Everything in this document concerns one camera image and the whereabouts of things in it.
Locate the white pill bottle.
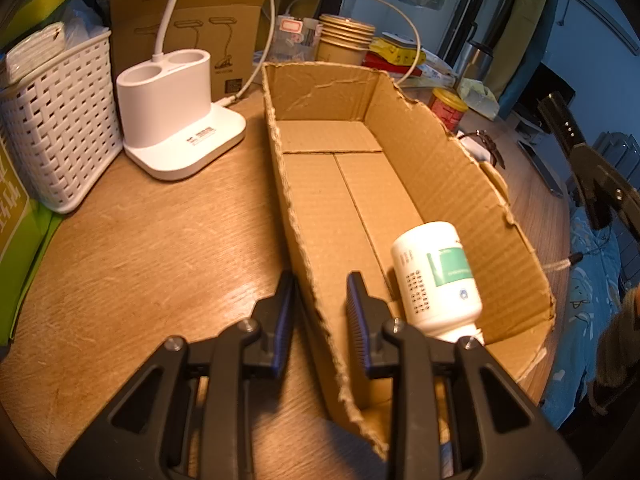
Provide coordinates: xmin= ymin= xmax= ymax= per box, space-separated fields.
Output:
xmin=392 ymin=221 xmax=484 ymax=342

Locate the red can yellow lid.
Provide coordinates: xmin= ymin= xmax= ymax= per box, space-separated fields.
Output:
xmin=428 ymin=88 xmax=469 ymax=133

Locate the torn cardboard box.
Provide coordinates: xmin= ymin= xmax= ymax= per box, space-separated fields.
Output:
xmin=262 ymin=62 xmax=555 ymax=456

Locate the brown leather wristwatch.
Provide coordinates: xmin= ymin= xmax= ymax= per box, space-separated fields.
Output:
xmin=456 ymin=129 xmax=506 ymax=169

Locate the white usb charger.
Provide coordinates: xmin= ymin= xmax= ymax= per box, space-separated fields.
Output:
xmin=458 ymin=134 xmax=491 ymax=162

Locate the gloved right hand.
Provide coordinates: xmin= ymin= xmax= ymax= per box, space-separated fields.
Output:
xmin=596 ymin=287 xmax=639 ymax=388

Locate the black smartphone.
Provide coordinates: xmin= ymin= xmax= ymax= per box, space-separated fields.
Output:
xmin=518 ymin=140 xmax=563 ymax=198

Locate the crumpled tissue pack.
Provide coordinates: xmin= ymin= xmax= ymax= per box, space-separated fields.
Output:
xmin=457 ymin=78 xmax=500 ymax=120

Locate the steel thermos flask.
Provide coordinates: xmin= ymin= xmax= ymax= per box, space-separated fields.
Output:
xmin=454 ymin=40 xmax=494 ymax=88

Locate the white papers pile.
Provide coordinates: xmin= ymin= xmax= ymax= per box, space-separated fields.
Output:
xmin=418 ymin=50 xmax=457 ymax=87

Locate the green tissue package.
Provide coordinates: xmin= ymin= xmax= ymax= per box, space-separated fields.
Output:
xmin=0 ymin=145 xmax=62 ymax=348

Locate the yellow patterned box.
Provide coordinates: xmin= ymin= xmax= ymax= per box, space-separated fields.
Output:
xmin=369 ymin=36 xmax=424 ymax=64

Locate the stack of paper cups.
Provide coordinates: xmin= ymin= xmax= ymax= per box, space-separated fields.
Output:
xmin=316 ymin=14 xmax=375 ymax=66

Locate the white desk lamp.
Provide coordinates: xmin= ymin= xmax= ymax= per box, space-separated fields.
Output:
xmin=116 ymin=0 xmax=246 ymax=181

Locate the white woven plastic basket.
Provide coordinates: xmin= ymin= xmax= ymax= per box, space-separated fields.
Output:
xmin=1 ymin=30 xmax=122 ymax=214

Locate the clear plastic container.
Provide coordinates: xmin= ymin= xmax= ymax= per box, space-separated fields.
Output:
xmin=267 ymin=15 xmax=322 ymax=63

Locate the brown lamp packaging box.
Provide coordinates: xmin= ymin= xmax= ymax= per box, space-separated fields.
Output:
xmin=110 ymin=0 xmax=266 ymax=101

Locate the white charging cable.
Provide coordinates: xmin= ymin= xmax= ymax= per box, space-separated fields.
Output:
xmin=214 ymin=0 xmax=422 ymax=108

